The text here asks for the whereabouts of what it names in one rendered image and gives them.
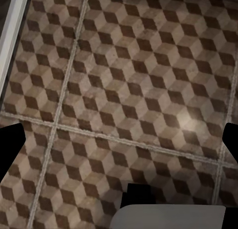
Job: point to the shower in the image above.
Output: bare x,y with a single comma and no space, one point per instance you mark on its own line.
9,35

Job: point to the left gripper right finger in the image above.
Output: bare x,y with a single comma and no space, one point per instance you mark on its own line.
230,139

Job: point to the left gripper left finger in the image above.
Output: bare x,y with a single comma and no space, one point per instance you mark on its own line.
12,138

